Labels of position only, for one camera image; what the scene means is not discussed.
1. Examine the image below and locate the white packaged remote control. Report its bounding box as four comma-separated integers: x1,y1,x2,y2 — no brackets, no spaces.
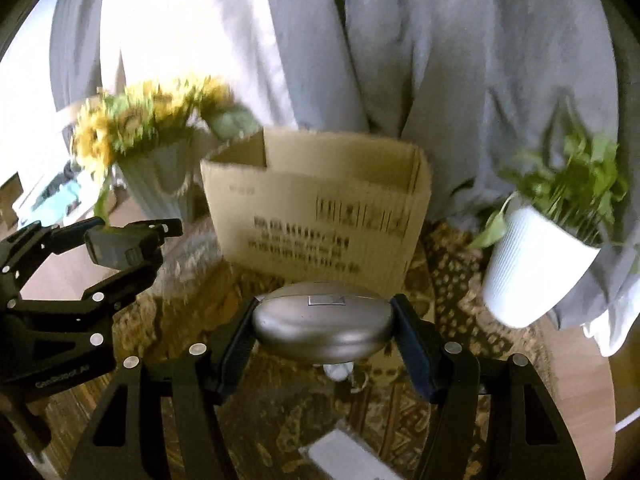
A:
299,420,401,480

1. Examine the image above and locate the black rectangular device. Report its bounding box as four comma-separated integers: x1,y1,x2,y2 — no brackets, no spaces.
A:
84,224,163,270

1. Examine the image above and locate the white pot green plant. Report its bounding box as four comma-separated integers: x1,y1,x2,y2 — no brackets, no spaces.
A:
470,106,628,328

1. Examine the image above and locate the silver oval case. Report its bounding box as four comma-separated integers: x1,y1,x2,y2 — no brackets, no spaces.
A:
253,282,393,365

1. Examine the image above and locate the grey curtain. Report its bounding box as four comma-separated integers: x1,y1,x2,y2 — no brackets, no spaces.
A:
50,0,639,336

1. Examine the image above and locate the cardboard box with print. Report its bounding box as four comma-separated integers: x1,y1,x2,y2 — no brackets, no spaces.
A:
201,128,432,297

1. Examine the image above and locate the small white blue figurine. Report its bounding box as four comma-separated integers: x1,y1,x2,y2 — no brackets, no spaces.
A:
322,362,369,393

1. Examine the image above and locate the beige curtain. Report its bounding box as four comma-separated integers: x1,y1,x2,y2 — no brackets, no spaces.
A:
100,0,297,127

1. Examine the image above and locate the sunflower bouquet in vase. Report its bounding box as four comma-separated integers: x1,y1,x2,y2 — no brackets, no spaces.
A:
70,74,262,226

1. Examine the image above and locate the patterned persian table rug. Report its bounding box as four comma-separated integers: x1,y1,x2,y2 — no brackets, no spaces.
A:
39,213,561,480

